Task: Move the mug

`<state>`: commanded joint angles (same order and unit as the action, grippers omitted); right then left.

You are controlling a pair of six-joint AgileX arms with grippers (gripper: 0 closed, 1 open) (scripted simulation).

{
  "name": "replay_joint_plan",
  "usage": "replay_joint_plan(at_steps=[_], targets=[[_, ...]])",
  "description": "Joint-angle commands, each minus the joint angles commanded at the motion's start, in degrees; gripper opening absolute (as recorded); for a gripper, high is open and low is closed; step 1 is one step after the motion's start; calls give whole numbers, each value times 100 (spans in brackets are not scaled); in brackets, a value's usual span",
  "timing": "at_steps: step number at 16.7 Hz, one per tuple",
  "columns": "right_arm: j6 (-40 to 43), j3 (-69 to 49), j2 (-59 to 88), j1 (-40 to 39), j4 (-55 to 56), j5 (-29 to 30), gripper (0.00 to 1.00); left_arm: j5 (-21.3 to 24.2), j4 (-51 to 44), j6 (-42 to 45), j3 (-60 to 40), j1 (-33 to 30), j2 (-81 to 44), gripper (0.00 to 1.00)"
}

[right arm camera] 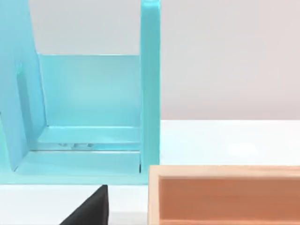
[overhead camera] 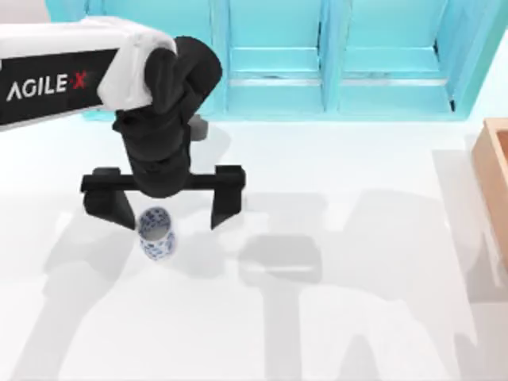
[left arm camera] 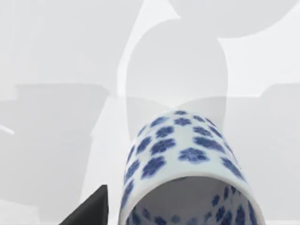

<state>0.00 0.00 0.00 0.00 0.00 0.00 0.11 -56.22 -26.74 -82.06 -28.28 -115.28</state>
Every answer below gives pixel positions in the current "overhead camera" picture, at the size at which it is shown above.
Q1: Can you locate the blue and white cup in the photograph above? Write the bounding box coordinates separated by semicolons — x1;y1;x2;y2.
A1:
136;206;177;263

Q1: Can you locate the light blue rack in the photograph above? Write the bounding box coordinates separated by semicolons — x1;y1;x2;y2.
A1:
44;0;508;121

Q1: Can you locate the salmon-coloured box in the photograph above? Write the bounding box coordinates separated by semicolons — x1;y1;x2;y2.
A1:
471;117;508;266

